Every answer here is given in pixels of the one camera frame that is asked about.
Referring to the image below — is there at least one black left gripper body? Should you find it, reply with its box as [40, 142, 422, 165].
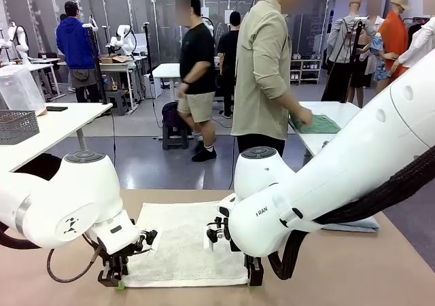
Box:
[97, 244, 137, 270]

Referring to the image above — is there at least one white towel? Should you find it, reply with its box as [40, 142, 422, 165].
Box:
[122, 201, 249, 288]

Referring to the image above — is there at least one light blue towel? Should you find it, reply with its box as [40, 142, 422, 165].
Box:
[321, 216, 381, 233]

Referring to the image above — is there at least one green towel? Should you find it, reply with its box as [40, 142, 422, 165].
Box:
[288, 114, 342, 134]

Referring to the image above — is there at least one person's right forearm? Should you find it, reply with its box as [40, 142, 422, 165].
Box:
[275, 90, 302, 115]

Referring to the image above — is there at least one grey perforated plastic basket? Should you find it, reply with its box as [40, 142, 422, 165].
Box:
[0, 109, 40, 146]

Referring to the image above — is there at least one person's right hand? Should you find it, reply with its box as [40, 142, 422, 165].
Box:
[294, 107, 313, 127]

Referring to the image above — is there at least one grey step stool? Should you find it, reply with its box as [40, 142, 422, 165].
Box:
[161, 122, 190, 150]

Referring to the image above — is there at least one black backpack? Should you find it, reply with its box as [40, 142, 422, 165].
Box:
[161, 101, 186, 130]

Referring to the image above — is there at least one small black step stool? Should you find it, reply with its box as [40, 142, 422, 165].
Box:
[107, 90, 128, 116]

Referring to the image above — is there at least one person in beige shirt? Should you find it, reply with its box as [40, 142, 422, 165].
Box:
[230, 0, 313, 157]

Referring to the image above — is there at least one white shoe rack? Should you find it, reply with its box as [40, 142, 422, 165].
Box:
[290, 58, 322, 85]

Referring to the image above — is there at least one person in beige shorts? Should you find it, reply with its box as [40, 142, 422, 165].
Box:
[176, 0, 218, 163]

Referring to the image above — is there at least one white height-adjustable table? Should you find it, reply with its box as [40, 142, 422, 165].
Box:
[152, 63, 183, 140]

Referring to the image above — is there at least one grey workbench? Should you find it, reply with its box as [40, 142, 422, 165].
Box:
[98, 56, 147, 112]

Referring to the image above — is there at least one person in black clothes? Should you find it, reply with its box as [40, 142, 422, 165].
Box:
[217, 10, 241, 120]

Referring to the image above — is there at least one clear plastic storage bin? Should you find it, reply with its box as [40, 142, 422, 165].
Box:
[0, 65, 47, 116]

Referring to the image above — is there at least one open cardboard box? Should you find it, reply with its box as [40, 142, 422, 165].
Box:
[103, 54, 132, 65]

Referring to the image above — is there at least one white desk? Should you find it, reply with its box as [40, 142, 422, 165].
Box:
[27, 63, 60, 99]

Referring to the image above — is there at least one thin black stand pole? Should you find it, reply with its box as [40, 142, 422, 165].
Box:
[142, 22, 154, 81]

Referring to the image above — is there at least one person in blue hoodie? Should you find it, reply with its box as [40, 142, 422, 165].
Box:
[56, 1, 99, 103]

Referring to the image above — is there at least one figure in floral clothes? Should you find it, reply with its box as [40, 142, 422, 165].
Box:
[365, 0, 402, 96]

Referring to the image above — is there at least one mannequin in grey shirt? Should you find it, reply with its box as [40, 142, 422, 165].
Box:
[322, 0, 379, 109]

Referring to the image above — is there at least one mannequin in orange jacket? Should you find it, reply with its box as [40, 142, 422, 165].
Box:
[377, 0, 413, 72]

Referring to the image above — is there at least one mannequin in white shirt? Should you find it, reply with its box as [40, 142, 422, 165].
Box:
[390, 16, 435, 79]

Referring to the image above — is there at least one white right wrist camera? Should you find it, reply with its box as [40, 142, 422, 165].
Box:
[203, 217, 232, 252]

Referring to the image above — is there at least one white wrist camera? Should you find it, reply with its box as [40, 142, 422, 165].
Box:
[137, 229, 163, 252]
[203, 217, 232, 252]

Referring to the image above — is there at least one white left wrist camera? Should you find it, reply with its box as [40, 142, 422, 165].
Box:
[137, 229, 163, 252]

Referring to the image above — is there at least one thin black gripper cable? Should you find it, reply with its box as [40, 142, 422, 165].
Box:
[46, 244, 105, 284]

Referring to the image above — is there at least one black left arm cable sleeve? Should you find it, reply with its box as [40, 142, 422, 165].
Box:
[0, 221, 44, 251]

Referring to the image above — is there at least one black arm cable sleeve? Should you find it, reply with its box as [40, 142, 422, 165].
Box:
[267, 146, 435, 280]
[0, 221, 44, 251]

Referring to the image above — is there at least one black right arm cable sleeve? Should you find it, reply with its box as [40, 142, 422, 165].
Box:
[267, 146, 435, 280]

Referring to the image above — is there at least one black tripod pole with camera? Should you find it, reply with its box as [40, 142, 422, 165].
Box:
[81, 22, 109, 105]

